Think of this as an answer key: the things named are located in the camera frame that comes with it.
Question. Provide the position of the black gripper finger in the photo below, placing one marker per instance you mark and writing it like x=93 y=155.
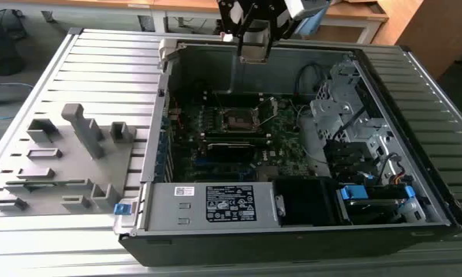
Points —
x=270 y=43
x=242 y=46

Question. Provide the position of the silver CPU green edge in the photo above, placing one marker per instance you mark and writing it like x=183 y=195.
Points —
x=254 y=53

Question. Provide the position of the CPU socket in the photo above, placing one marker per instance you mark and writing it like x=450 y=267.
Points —
x=238 y=119

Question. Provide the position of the grey case release latch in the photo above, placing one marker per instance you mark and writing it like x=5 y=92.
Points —
x=167 y=47

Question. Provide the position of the silver metal drive cage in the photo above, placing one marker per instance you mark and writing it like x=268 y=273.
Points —
x=331 y=115

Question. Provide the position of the green RAM stick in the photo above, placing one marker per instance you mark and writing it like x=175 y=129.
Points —
x=235 y=139
x=41 y=182

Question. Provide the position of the long wooden desk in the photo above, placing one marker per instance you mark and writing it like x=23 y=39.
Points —
x=100 y=3

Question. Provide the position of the green motherboard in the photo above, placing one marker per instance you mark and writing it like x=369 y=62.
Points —
x=289 y=144

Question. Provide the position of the black graphics card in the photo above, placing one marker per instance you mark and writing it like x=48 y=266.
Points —
x=231 y=153

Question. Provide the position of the wooden cabinet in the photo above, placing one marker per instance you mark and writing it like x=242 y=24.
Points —
x=438 y=29

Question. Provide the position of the black plastic drive bay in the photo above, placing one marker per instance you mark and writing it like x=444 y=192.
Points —
x=350 y=155

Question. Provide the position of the grey chipset heatsink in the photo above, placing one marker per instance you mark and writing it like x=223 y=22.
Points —
x=267 y=173

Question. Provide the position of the grey parts rack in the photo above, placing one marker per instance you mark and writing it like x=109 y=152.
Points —
x=111 y=161

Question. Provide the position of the hard disk blue carrier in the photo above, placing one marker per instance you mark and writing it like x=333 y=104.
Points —
x=354 y=192

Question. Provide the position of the grey power supply unit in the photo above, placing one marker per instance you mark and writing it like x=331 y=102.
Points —
x=166 y=207

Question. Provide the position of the black mesh waste bin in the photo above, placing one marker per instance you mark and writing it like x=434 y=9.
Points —
x=4 y=57

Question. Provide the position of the blue case latch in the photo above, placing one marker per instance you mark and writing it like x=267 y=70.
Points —
x=121 y=209

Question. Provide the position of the black open PC case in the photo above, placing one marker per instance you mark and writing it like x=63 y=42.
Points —
x=254 y=248

